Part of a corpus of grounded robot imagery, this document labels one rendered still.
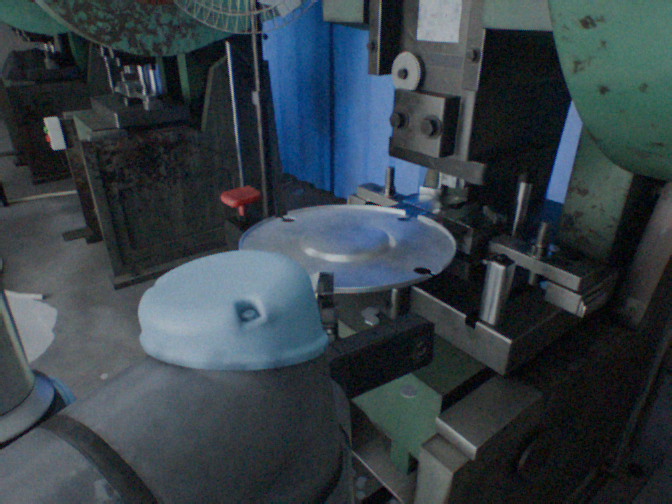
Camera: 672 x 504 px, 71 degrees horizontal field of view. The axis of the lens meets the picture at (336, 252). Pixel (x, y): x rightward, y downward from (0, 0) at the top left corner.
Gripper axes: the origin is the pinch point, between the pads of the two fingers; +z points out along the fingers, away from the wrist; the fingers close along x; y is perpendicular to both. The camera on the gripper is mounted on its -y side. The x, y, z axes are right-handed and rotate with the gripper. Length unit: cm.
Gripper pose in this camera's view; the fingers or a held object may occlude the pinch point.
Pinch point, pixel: (329, 283)
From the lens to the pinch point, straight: 53.8
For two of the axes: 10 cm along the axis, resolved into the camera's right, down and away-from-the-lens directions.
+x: 0.0, 9.2, 3.9
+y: -10.0, 0.0, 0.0
